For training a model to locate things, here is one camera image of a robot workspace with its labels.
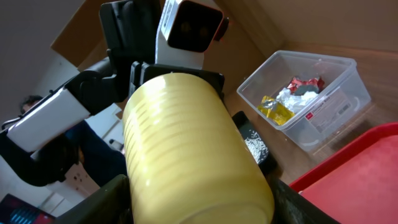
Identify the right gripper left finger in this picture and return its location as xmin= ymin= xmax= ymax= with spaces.
xmin=55 ymin=174 xmax=134 ymax=224

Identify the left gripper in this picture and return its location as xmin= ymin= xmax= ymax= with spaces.
xmin=129 ymin=61 xmax=225 ymax=100

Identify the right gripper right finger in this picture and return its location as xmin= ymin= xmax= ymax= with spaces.
xmin=267 ymin=177 xmax=338 ymax=224

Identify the pile of white rice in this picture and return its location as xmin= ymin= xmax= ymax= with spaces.
xmin=244 ymin=129 xmax=269 ymax=164

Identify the yellow plastic cup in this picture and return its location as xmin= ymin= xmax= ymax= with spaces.
xmin=123 ymin=73 xmax=274 ymax=223

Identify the yellow snack wrapper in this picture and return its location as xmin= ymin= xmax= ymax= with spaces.
xmin=257 ymin=96 xmax=294 ymax=126

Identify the white paper napkin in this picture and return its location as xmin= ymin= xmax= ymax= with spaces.
xmin=276 ymin=88 xmax=318 ymax=114

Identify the red snack wrapper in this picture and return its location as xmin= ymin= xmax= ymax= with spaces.
xmin=287 ymin=77 xmax=325 ymax=96

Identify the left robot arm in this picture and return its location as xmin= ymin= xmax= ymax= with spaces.
xmin=1 ymin=1 xmax=229 ymax=187

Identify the black waste tray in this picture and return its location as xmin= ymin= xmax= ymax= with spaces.
xmin=232 ymin=111 xmax=277 ymax=175

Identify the clear plastic waste bin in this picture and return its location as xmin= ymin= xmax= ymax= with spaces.
xmin=237 ymin=50 xmax=371 ymax=152

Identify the person in background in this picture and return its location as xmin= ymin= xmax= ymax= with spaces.
xmin=20 ymin=95 xmax=128 ymax=187

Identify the red serving tray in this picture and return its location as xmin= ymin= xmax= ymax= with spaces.
xmin=290 ymin=123 xmax=397 ymax=223

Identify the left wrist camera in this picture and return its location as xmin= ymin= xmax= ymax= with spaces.
xmin=155 ymin=0 xmax=229 ymax=69

